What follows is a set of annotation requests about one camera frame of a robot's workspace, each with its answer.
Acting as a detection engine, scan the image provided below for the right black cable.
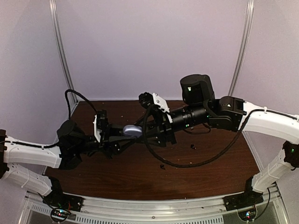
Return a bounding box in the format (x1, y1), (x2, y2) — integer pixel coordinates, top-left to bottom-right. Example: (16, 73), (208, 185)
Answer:
(142, 105), (299, 168)

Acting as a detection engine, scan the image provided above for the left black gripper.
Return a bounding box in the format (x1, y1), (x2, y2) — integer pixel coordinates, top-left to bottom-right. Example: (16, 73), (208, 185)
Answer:
(74, 121), (137, 159)

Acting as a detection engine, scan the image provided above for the left black cable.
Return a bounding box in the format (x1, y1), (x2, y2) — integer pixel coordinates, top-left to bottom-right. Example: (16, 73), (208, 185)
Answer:
(0, 89), (99, 150)

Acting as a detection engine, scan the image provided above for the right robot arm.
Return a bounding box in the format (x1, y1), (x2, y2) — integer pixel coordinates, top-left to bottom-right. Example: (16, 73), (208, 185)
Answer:
(134, 74), (299, 206)

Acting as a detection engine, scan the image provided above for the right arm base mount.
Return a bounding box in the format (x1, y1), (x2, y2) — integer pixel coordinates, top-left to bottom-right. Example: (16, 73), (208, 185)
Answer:
(223, 192), (263, 222)

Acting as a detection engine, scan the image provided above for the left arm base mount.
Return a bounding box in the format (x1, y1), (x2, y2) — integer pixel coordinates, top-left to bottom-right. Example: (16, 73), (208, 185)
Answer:
(40, 194), (84, 223)

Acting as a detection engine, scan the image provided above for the black cable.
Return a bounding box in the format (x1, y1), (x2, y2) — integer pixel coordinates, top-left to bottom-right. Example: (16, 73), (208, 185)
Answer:
(0, 89), (99, 150)
(142, 105), (299, 168)

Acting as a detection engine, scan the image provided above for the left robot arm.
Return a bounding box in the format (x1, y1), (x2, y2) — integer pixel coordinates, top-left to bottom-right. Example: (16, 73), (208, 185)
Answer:
(0, 120), (142, 208)

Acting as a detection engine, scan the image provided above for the purple earbud charging case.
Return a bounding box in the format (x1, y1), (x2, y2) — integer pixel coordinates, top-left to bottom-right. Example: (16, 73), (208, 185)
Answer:
(122, 125), (143, 138)

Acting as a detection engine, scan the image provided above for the left aluminium post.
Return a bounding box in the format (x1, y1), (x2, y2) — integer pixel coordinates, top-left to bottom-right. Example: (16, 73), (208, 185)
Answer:
(48, 0), (79, 103)

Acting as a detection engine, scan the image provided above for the aluminium post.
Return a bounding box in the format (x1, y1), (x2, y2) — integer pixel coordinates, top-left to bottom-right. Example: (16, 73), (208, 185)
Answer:
(228, 0), (255, 96)
(48, 0), (79, 103)

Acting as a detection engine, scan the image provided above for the right aluminium post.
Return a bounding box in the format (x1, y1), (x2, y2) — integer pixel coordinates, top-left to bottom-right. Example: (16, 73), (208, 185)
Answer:
(228, 0), (255, 96)

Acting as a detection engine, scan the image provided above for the aluminium front rail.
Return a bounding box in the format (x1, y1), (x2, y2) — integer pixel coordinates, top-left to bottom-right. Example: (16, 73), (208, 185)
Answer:
(22, 186), (292, 224)

